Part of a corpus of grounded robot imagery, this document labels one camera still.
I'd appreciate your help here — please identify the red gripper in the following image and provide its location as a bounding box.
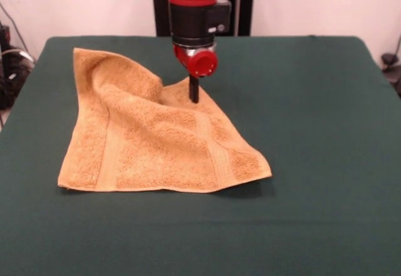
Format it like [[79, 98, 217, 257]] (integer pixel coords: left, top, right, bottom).
[[173, 44, 219, 104]]

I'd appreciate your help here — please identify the orange terry towel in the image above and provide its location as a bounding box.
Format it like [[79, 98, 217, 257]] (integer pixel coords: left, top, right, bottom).
[[57, 47, 273, 194]]

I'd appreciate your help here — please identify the dark green table cloth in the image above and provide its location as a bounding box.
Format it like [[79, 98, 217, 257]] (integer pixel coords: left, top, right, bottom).
[[0, 36, 401, 276]]

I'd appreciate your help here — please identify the small black plug adapter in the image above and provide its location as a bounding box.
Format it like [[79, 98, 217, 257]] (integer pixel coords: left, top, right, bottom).
[[381, 53, 400, 72]]

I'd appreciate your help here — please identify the black robot pedestal frame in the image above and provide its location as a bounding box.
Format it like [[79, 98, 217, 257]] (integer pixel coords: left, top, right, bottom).
[[146, 0, 260, 37]]

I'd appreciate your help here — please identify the black equipment box with cables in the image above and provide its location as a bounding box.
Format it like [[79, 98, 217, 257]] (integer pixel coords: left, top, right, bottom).
[[0, 50, 34, 110]]

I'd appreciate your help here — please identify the white cable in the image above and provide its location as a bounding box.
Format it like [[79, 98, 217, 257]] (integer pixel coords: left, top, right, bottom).
[[0, 48, 35, 64]]

